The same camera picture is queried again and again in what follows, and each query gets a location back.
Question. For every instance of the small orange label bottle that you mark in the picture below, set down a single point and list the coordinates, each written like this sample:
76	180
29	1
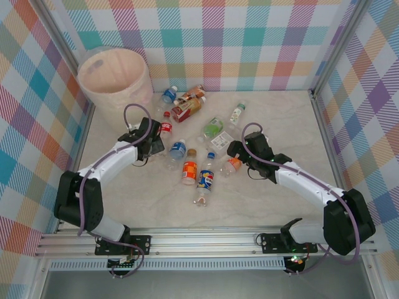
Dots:
233	165

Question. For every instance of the clear bottle white printed label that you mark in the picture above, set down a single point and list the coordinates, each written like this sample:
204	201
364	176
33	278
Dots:
222	140

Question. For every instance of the red label cola bottle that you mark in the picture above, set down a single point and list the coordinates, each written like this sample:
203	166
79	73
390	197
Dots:
166	127

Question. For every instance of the blue label water bottle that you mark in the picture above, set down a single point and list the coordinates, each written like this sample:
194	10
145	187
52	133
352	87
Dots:
177	149
168	95

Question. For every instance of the green label clear bottle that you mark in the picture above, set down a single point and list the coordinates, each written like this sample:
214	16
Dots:
213	126

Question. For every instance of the white label green cap bottle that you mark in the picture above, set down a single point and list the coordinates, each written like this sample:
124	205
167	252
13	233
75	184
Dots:
237	114

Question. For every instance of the orange label brown cap bottle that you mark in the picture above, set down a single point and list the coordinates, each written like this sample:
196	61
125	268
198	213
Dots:
190	169

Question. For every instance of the red brown label tea bottle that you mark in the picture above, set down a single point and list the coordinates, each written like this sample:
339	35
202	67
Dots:
185	110

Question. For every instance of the blue yellow label soda bottle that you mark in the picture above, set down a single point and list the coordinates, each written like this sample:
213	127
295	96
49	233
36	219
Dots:
205	180

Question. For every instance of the crushed brown orange label bottle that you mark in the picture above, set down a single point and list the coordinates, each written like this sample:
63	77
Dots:
193	92

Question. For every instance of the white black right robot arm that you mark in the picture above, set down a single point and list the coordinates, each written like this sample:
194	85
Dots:
302	187

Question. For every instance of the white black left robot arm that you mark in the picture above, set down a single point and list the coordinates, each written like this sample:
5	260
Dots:
124	155

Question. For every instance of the pale pink waste bin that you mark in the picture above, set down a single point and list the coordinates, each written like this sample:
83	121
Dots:
109	71

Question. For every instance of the small circuit board with light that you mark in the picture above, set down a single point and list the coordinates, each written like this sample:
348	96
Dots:
296	261

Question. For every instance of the green circuit board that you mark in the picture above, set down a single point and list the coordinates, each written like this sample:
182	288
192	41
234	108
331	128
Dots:
123	265

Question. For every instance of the aluminium side rail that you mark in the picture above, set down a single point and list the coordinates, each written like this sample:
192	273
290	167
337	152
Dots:
327	140
83	130

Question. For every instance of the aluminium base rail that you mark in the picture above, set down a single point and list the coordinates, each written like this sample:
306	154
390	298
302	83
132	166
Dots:
202	241

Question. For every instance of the aluminium frame post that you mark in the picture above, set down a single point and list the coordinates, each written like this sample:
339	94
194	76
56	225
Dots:
66	50
339	46

